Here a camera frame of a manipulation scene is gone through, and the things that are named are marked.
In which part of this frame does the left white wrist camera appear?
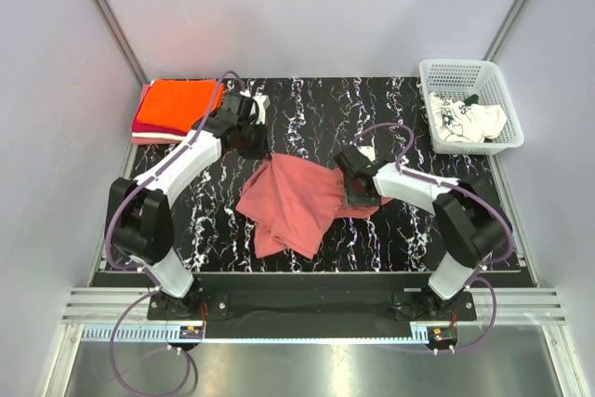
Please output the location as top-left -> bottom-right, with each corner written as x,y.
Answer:
249,95 -> 271,125

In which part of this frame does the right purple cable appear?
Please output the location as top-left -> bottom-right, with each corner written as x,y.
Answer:
350,123 -> 516,354

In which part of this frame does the light pink folded t-shirt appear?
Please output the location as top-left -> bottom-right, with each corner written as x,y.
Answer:
131,83 -> 187,145

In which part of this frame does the purple cable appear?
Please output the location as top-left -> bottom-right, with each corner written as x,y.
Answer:
104,70 -> 250,396
350,123 -> 516,354

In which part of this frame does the crimson folded t-shirt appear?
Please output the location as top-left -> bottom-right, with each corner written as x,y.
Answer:
131,84 -> 186,136

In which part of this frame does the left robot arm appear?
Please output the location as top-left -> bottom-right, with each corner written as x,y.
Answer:
105,92 -> 271,319

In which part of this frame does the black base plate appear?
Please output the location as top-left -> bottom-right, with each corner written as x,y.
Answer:
147,272 -> 477,335

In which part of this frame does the white plastic basket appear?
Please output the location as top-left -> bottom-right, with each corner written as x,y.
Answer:
419,59 -> 524,155

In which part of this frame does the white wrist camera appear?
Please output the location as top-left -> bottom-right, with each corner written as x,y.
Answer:
357,146 -> 377,162
249,95 -> 271,125

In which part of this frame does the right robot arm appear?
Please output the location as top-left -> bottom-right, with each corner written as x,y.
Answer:
334,145 -> 514,321

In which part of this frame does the orange folded t-shirt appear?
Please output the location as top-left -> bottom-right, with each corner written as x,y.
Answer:
136,79 -> 225,133

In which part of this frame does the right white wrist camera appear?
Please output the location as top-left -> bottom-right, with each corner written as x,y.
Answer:
357,146 -> 377,162

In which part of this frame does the white slotted cable duct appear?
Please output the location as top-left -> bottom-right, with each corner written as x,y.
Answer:
82,323 -> 430,345

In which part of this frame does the salmon pink t-shirt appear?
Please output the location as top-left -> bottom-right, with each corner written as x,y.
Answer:
236,153 -> 379,259

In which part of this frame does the black marble pattern mat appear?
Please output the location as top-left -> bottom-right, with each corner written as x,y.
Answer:
173,77 -> 495,272

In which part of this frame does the white printed t-shirt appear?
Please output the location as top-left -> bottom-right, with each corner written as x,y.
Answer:
429,92 -> 507,143

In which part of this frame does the aluminium frame rail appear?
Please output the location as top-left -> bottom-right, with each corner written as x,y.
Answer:
61,287 -> 564,326

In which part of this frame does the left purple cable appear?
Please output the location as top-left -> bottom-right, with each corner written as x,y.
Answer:
104,70 -> 250,396

